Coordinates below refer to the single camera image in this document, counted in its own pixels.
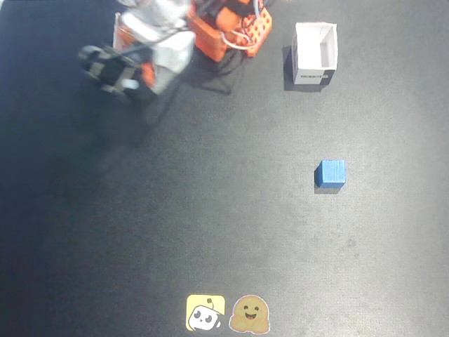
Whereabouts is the blue cube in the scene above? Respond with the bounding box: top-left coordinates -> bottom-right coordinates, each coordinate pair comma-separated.
314,159 -> 347,189

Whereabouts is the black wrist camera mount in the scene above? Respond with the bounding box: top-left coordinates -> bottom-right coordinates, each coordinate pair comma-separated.
78,44 -> 155,103

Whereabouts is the white cable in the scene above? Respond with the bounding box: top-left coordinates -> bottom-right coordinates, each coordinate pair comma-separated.
220,0 -> 264,51

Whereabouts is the hugging face emoji sticker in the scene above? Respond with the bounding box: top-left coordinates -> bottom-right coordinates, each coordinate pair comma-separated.
228,293 -> 272,334

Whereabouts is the yellow robot sticker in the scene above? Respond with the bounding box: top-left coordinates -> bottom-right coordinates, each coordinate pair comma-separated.
185,293 -> 227,332

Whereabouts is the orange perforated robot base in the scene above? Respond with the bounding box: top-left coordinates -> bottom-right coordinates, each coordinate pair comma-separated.
224,0 -> 274,59

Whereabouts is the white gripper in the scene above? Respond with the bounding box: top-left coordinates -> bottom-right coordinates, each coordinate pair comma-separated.
141,30 -> 196,96

